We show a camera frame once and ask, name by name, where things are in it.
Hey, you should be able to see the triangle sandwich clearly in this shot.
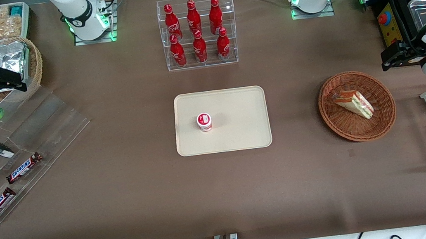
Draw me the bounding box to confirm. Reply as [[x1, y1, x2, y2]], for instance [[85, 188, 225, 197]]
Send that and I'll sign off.
[[331, 87, 375, 124]]

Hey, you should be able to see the red white yogurt cup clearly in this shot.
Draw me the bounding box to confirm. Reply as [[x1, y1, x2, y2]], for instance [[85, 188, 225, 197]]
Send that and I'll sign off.
[[196, 111, 214, 133]]

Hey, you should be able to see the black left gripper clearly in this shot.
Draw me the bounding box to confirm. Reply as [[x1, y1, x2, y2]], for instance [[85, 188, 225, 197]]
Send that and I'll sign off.
[[379, 38, 425, 71]]

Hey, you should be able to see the small black white package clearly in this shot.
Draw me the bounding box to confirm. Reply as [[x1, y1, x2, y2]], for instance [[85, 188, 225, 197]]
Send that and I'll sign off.
[[0, 137, 16, 160]]

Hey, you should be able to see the beige plastic tray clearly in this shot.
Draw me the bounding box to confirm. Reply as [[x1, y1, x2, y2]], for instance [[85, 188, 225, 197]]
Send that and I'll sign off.
[[169, 83, 274, 159]]

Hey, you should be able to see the brown wicker basket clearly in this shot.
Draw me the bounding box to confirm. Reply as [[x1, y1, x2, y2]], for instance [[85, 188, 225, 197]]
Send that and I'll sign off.
[[314, 66, 400, 148]]

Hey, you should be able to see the silver foil bag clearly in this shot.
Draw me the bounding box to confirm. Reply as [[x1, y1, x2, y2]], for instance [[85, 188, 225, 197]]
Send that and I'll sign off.
[[0, 39, 34, 89]]

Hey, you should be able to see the red round knob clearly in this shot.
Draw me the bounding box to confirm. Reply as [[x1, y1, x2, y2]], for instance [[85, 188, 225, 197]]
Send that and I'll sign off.
[[377, 11, 392, 26]]

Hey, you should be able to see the clear acrylic display stand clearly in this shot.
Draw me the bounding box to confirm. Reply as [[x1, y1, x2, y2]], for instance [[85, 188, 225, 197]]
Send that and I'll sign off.
[[0, 81, 104, 228]]

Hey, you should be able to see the clear acrylic bottle rack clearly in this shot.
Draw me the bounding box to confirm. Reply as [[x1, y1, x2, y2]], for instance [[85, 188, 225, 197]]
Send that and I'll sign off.
[[156, 0, 242, 73]]

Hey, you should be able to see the red cola bottle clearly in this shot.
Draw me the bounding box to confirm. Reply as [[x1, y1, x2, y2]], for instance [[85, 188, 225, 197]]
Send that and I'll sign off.
[[163, 3, 183, 43], [185, 0, 203, 35], [207, 0, 225, 36], [215, 27, 232, 62], [168, 33, 187, 68], [191, 29, 208, 64]]

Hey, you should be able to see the tan wicker basket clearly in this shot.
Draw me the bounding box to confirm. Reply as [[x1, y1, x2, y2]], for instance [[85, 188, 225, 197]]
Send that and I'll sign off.
[[0, 34, 48, 105]]

